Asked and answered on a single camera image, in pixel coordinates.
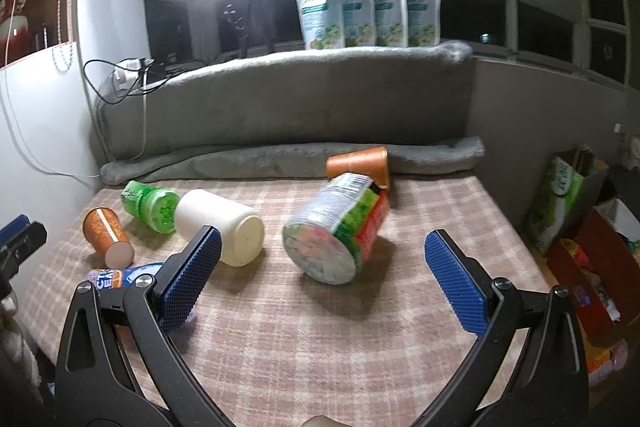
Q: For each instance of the cream plastic cup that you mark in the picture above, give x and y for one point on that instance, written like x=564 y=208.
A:
x=241 y=228

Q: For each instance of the red box on floor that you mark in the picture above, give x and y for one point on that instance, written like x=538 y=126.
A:
x=600 y=272

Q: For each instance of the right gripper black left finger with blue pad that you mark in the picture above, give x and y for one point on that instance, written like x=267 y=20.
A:
x=95 y=384

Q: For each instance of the small orange striped cup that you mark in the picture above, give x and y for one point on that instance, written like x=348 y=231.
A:
x=104 y=232

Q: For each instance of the grey sofa backrest cover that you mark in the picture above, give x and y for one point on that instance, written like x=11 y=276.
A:
x=415 y=96

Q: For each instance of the green white paper bag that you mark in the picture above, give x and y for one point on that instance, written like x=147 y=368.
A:
x=571 y=185

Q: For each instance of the black light tripod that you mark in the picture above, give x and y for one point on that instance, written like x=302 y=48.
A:
x=252 y=21

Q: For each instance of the plaid pink table cloth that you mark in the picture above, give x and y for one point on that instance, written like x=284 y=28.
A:
x=273 y=347

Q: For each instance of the green plastic cup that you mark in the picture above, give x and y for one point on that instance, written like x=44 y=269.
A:
x=152 y=205

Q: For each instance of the large colourful printed cup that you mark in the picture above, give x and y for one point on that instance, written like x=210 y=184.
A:
x=332 y=236

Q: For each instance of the white power strip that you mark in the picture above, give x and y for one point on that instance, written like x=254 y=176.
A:
x=128 y=76

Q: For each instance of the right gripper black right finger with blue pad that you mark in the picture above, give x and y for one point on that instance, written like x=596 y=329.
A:
x=527 y=365

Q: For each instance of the orange cup by blanket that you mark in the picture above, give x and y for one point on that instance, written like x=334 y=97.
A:
x=372 y=162

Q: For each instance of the rightmost white refill pouch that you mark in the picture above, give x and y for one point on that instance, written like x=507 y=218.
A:
x=423 y=23

